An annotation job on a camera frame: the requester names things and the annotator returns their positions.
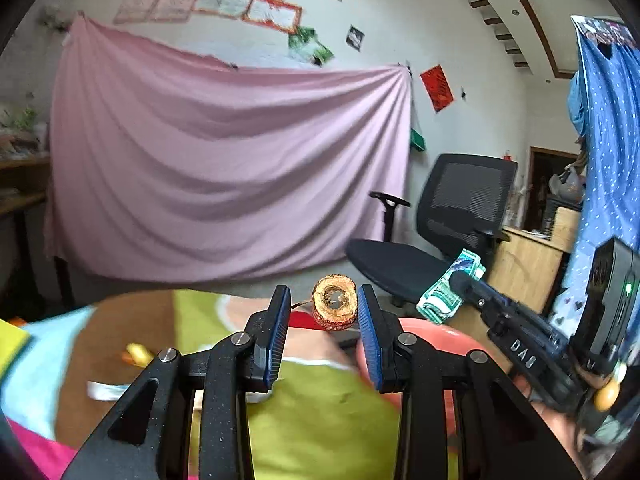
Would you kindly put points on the black camera box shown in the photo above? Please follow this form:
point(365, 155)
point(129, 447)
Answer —
point(611, 293)

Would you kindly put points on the blue dotted cloth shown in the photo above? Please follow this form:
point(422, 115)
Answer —
point(603, 105)

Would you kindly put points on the green photo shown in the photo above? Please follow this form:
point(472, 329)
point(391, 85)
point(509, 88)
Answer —
point(304, 46)

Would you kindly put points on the wooden shelf unit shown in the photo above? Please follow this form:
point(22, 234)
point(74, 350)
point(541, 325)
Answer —
point(24, 183)

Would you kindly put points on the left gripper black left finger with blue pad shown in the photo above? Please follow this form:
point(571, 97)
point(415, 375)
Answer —
point(146, 435)

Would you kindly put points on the green white toothpaste tube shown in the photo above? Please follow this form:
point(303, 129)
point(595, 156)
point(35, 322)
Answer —
point(439, 303)

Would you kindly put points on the torn white paper scrap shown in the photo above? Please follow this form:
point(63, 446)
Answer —
point(105, 392)

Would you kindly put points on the multicolour patchwork blanket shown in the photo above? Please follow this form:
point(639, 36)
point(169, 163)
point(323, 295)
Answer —
point(322, 420)

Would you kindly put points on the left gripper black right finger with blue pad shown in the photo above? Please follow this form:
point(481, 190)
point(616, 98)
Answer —
point(501, 435)

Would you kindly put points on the coral pink bowl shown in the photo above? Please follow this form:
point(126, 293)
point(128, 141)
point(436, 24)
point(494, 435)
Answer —
point(413, 361)

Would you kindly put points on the person's right hand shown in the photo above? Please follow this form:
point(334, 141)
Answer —
point(563, 427)

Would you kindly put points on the pink hanging sheet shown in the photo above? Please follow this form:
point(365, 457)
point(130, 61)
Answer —
point(171, 166)

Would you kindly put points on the wooden desk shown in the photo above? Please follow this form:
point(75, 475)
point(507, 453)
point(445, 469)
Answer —
point(527, 267)

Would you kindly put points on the red wall paper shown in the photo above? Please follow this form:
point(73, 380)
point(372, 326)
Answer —
point(437, 87)

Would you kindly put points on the black white photo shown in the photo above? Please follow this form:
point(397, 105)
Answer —
point(354, 38)

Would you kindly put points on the black office chair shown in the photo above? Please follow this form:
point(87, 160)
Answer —
point(462, 206)

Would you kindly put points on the yellow cylinder scrap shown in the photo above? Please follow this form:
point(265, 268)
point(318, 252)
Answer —
point(137, 355)

